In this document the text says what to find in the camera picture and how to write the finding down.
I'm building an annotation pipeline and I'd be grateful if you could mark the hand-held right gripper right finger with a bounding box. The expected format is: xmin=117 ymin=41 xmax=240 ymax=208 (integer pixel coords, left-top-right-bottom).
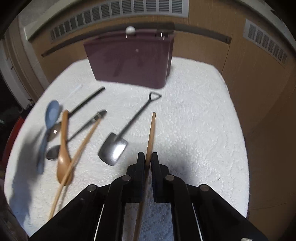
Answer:
xmin=151 ymin=152 xmax=269 ymax=241

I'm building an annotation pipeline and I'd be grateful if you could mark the shovel-shaped metal spoon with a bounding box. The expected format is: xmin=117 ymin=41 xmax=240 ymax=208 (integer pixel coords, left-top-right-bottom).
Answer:
xmin=98 ymin=91 xmax=162 ymax=166

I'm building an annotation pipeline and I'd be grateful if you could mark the wooden chopstick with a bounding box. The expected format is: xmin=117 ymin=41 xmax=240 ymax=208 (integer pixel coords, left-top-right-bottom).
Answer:
xmin=48 ymin=117 xmax=102 ymax=220
xmin=133 ymin=112 xmax=156 ymax=241

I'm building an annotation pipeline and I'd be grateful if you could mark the maroon utensil holder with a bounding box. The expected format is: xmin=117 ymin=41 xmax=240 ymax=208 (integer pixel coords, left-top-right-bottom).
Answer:
xmin=83 ymin=22 xmax=177 ymax=89

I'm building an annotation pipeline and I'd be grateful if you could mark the white door frame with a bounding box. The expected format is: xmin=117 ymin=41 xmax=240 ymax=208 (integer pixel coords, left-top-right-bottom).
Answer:
xmin=0 ymin=42 xmax=30 ymax=109

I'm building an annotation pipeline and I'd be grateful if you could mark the red object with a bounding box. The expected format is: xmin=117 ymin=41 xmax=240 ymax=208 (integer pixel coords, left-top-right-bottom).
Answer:
xmin=5 ymin=115 xmax=26 ymax=163

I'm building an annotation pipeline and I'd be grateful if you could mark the small white vent grille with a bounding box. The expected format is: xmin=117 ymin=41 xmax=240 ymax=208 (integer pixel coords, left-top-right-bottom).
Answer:
xmin=243 ymin=19 xmax=289 ymax=67

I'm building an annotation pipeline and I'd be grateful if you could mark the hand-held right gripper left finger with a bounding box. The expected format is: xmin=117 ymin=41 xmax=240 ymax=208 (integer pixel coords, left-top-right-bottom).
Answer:
xmin=29 ymin=152 xmax=146 ymax=241

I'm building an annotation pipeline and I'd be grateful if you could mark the wooden spoon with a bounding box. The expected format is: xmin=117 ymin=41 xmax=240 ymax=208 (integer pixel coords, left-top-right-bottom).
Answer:
xmin=57 ymin=110 xmax=74 ymax=186

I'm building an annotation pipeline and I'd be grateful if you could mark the long white vent grille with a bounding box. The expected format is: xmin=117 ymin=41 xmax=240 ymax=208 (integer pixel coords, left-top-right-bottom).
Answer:
xmin=50 ymin=0 xmax=189 ymax=43

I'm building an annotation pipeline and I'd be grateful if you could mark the dark cabinet rail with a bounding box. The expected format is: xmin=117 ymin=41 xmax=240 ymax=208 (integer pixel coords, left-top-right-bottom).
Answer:
xmin=41 ymin=22 xmax=232 ymax=57

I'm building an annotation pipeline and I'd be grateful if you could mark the light blue spoon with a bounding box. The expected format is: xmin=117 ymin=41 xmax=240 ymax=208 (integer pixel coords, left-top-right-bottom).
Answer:
xmin=36 ymin=100 xmax=61 ymax=175

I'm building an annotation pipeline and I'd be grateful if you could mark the white plastic spoon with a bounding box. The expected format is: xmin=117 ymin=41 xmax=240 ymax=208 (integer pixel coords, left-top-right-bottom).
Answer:
xmin=62 ymin=84 xmax=83 ymax=102

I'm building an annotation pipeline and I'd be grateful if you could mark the white lace tablecloth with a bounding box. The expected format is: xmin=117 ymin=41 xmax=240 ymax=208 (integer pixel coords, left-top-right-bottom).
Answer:
xmin=4 ymin=57 xmax=251 ymax=241

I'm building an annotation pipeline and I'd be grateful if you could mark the black-handled metal spoon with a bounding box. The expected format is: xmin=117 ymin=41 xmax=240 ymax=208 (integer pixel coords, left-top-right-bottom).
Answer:
xmin=46 ymin=109 xmax=107 ymax=160
xmin=46 ymin=86 xmax=106 ymax=142

